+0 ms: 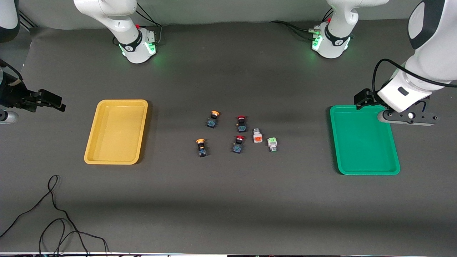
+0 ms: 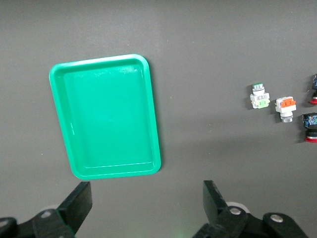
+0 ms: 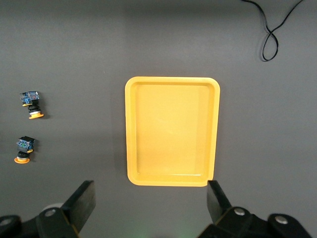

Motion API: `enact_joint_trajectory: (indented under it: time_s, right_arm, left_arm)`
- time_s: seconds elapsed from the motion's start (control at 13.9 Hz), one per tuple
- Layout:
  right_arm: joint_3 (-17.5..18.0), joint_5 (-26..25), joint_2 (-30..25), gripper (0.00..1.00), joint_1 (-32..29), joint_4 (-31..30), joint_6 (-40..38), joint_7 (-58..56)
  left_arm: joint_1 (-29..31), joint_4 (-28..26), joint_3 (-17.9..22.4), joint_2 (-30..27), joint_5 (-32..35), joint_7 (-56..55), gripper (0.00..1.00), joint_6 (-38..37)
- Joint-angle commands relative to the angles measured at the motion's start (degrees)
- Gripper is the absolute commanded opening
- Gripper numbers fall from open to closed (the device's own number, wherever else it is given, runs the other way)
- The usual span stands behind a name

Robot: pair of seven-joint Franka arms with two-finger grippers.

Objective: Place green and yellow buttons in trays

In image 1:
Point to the orange and white button switch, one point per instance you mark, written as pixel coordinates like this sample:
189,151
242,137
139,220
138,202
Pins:
257,136

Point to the dark grey table mat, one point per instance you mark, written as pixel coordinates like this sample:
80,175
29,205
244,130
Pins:
228,200

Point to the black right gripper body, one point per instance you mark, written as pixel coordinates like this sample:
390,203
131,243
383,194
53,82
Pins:
13,97

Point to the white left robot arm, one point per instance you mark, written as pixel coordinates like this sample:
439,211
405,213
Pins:
433,64

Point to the green and white button switch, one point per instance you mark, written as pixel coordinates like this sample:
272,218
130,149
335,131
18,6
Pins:
272,144

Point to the yellow plastic tray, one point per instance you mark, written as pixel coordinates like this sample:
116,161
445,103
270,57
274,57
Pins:
114,135

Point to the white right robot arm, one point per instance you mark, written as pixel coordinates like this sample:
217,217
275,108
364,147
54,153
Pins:
107,10

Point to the red push button switch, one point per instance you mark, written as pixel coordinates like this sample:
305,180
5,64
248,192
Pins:
238,147
242,126

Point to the green plastic tray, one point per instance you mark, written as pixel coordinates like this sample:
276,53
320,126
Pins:
360,142

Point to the yellow push button switch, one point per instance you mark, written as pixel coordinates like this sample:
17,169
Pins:
202,150
212,122

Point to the grey aluminium frame rail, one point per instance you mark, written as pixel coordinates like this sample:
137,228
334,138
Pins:
26,22

